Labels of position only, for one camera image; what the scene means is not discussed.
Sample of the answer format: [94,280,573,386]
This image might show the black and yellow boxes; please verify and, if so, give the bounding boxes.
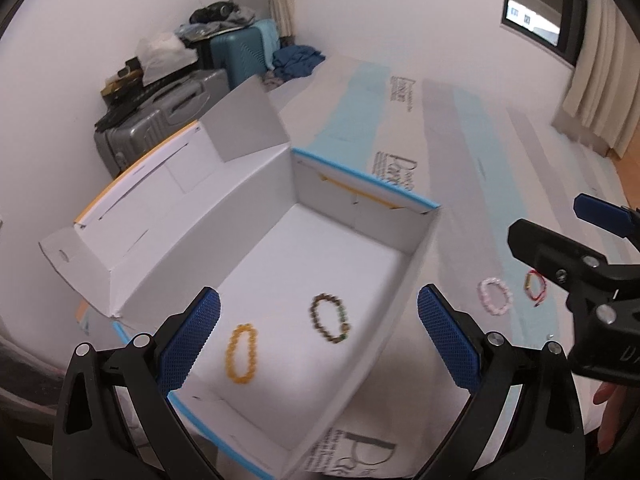
[100,57,146,106]

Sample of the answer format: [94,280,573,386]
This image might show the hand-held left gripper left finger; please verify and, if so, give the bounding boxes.
[52,286,226,480]

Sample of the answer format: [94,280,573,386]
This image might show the blue clothes pile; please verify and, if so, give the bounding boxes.
[271,45,327,81]

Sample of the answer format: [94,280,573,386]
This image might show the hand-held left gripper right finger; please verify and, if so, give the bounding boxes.
[416,284,586,480]

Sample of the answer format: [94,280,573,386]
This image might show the teal hard suitcase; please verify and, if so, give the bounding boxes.
[210,19,278,91]

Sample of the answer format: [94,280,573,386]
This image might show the long cream curtain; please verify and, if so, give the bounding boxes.
[551,0,640,158]

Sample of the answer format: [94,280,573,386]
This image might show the grey hard suitcase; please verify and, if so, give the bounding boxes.
[94,69,232,178]

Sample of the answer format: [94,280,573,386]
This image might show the dark clothes pile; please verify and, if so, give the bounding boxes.
[175,2,258,43]

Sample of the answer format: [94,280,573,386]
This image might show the yellow bead bracelet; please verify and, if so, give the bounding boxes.
[226,323,261,386]

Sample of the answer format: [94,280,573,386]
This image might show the white plastic bag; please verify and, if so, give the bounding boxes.
[136,31,198,83]

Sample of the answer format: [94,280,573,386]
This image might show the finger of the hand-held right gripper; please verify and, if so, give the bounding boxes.
[507,219,615,297]
[573,194,640,242]

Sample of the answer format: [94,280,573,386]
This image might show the white cardboard box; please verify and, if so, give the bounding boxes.
[39,75,442,478]

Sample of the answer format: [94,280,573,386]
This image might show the person's right hand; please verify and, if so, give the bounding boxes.
[593,382,632,454]

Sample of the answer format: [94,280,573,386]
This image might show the dark framed window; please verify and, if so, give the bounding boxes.
[501,0,588,67]

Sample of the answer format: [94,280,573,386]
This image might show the dark cloth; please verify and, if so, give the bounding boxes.
[0,330,66,451]

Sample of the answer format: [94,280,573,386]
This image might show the pink bead bracelet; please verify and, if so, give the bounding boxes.
[477,277,513,316]

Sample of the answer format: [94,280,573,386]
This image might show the red string bracelet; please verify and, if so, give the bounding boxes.
[523,270,548,307]

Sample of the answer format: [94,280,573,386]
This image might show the brown green bead bracelet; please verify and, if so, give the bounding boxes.
[309,293,352,345]

